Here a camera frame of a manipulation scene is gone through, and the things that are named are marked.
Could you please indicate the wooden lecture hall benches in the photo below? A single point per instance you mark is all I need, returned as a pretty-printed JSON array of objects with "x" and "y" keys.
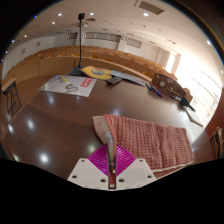
[{"x": 50, "y": 65}]

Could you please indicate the black gooseneck microphone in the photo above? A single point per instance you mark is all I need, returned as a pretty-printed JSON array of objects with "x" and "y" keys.
[{"x": 79, "y": 70}]

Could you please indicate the wooden desk organizer box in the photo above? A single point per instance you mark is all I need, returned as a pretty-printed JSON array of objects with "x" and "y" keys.
[{"x": 168, "y": 85}]

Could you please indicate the ceiling spot lights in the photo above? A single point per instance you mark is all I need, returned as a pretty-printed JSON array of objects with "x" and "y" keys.
[{"x": 145, "y": 14}]

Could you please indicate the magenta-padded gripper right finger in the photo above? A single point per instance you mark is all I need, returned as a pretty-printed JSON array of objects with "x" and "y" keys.
[{"x": 138, "y": 173}]

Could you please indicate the black tabletop device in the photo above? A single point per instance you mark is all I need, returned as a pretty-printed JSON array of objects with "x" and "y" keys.
[{"x": 186, "y": 102}]

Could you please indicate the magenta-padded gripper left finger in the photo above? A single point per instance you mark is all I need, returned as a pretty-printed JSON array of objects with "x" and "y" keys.
[{"x": 85, "y": 173}]

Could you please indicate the black remote control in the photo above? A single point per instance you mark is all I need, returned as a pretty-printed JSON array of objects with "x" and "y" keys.
[{"x": 114, "y": 80}]

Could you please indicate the ceiling air vent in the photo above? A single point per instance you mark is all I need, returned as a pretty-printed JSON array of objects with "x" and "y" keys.
[{"x": 150, "y": 6}]

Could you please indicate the white printed poster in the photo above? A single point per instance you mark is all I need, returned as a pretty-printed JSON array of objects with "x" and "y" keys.
[{"x": 66, "y": 86}]

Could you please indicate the blue booklet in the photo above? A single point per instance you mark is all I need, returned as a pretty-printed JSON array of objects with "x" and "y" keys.
[{"x": 133, "y": 77}]

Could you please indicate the blue marker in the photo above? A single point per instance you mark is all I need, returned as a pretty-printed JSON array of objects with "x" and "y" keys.
[
  {"x": 159, "y": 94},
  {"x": 149, "y": 87}
]

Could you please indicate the red marker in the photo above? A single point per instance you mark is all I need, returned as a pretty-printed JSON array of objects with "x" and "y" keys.
[{"x": 155, "y": 91}]

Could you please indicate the wooden shelf unit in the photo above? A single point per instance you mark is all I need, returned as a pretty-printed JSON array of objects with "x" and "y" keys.
[{"x": 218, "y": 141}]

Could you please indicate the large bright windows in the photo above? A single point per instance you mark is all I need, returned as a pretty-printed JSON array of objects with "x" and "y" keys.
[{"x": 196, "y": 80}]

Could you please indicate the red checked towel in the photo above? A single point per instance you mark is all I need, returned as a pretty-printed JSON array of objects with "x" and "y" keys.
[{"x": 150, "y": 140}]

